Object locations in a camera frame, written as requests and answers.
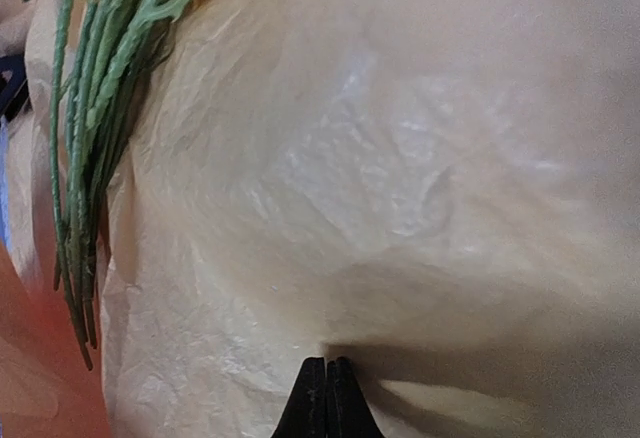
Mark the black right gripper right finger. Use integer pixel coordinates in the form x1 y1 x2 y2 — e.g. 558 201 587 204
325 357 383 438

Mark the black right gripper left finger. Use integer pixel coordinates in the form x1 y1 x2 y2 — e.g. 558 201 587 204
272 357 327 438

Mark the orange wrapping paper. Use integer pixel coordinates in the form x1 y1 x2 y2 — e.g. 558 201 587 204
1 0 639 437

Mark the artificial flower bouquet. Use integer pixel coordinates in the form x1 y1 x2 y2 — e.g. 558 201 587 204
24 0 205 363

